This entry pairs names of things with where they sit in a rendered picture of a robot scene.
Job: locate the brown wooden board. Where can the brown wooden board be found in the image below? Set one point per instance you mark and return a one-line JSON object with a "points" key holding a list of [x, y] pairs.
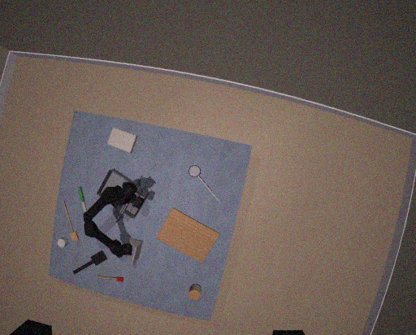
{"points": [[187, 235]]}

